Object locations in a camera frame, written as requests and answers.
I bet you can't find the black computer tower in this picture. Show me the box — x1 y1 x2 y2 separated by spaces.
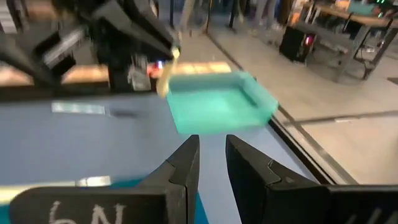
279 25 317 63

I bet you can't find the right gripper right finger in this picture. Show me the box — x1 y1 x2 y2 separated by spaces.
225 134 398 224

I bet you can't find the wooden workbench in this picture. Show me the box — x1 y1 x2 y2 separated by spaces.
297 0 398 82

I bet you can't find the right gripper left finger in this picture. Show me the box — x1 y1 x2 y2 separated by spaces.
9 134 200 224

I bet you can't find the teal plastic bin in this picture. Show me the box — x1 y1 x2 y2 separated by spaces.
166 70 279 136

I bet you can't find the white teal patterned utensil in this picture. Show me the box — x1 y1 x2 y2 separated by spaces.
51 102 107 116
76 175 112 187

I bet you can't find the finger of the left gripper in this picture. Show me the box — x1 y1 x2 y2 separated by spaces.
93 1 174 60
127 0 182 50

